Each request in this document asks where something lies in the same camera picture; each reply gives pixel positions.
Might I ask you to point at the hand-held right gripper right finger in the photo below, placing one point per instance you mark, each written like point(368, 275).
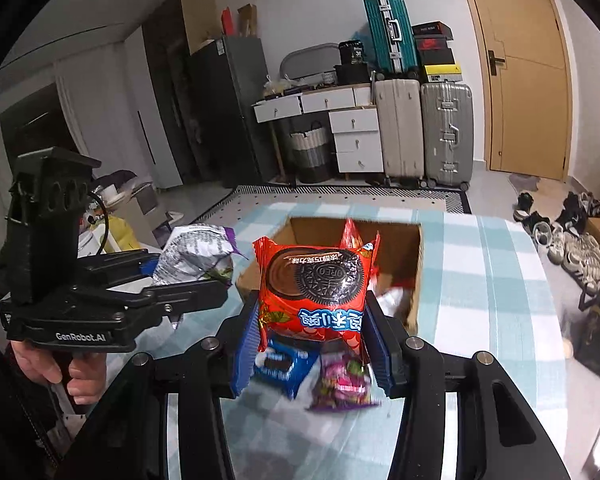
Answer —
point(382, 355)

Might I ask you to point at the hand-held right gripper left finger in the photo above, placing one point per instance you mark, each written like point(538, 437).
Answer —
point(245, 350)

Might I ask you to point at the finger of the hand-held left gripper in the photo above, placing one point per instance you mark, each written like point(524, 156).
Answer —
point(115, 267)
point(190, 295)

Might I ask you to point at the silver grey snack packet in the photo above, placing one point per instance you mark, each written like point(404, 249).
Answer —
point(195, 255)

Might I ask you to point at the red and white snack packet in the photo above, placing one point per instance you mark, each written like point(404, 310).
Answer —
point(395, 302)

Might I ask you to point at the red chocolate cookie packet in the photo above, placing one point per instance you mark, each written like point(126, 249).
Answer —
point(315, 280)

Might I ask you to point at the person's left forearm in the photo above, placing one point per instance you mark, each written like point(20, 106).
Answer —
point(10, 420)

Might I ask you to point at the person's left hand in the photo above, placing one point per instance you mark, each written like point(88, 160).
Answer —
point(35, 360)

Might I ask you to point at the yellow bag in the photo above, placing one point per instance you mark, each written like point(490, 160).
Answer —
point(120, 235)

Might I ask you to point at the white kettle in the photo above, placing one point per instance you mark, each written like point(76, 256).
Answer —
point(87, 245)

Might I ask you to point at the blue cookie packet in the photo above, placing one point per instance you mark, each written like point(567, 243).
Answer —
point(280, 365)

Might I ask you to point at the purple candy packet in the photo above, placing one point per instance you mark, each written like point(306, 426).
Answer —
point(342, 385)

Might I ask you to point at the white appliance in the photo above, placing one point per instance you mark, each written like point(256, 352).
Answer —
point(142, 205)

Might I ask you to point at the black television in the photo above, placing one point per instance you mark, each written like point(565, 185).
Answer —
point(35, 125)

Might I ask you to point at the checked teal tablecloth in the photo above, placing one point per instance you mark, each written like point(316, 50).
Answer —
point(480, 285)

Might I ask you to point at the white curtain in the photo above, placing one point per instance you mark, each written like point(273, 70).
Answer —
point(100, 120)

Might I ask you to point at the striped laundry basket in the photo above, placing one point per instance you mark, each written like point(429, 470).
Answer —
point(310, 152)

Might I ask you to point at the black refrigerator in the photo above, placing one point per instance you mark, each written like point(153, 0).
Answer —
point(230, 110)

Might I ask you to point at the dark wardrobe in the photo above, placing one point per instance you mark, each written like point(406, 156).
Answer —
point(170, 85)

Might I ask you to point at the pile of shoes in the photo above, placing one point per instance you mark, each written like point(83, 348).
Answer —
point(575, 255)

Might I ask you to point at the grey door mat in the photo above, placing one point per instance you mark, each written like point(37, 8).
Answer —
point(525, 182)

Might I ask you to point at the beige suitcase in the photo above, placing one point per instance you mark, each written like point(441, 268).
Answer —
point(397, 130)

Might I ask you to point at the white drawer desk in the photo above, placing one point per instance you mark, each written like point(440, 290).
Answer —
point(355, 125)

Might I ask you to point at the silver suitcase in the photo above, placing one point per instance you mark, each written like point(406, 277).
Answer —
point(445, 130)

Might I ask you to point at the grey oval mirror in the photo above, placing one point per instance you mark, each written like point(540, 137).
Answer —
point(305, 62)

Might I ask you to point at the red paper bag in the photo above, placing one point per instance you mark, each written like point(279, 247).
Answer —
point(228, 22)

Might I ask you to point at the black storage box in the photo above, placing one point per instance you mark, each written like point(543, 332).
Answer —
point(352, 74)

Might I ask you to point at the brown paper bag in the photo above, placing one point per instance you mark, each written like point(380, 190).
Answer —
point(247, 20)

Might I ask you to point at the black and yellow shoe box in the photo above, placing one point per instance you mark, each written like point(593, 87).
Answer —
point(442, 72)

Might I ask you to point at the black labelled box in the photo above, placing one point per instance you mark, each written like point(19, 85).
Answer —
point(355, 52)

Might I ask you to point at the wooden door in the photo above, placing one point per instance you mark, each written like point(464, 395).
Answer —
point(525, 85)

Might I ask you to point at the black and red shoe box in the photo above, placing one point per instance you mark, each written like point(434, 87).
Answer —
point(432, 42)

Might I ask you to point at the teal suitcase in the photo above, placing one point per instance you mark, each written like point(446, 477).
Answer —
point(387, 35)

